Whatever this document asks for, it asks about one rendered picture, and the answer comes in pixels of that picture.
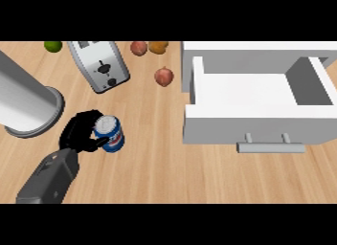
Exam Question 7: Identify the green lime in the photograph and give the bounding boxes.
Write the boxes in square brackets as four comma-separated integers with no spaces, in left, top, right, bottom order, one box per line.
[43,41,64,54]

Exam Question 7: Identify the white cabinet body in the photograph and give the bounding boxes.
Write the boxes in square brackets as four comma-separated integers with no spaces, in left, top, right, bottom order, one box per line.
[181,41,337,94]

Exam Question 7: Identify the silver toaster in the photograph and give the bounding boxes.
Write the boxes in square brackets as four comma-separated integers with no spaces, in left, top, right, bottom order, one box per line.
[65,41,132,95]

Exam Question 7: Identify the blue soda can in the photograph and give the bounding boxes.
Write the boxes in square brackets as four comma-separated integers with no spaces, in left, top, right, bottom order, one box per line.
[92,115,126,154]

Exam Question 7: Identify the orange brown potato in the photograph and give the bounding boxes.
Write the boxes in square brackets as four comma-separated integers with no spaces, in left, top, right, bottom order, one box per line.
[148,41,170,56]

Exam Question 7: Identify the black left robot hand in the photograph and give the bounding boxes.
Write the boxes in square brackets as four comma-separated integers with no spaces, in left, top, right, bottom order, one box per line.
[58,109,111,153]

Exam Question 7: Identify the white paper towel roll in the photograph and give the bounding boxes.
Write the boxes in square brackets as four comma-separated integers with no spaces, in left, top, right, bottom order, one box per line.
[0,41,67,139]

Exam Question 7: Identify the grey drawer handle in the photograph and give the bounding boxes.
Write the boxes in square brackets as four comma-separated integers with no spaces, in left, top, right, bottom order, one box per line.
[237,132,307,154]

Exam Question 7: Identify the reddish brown onion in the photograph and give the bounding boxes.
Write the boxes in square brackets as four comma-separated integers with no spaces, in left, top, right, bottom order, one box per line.
[152,65,176,88]
[129,41,150,57]

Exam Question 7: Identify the white open drawer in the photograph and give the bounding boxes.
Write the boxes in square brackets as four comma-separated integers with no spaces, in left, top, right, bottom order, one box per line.
[182,56,337,145]

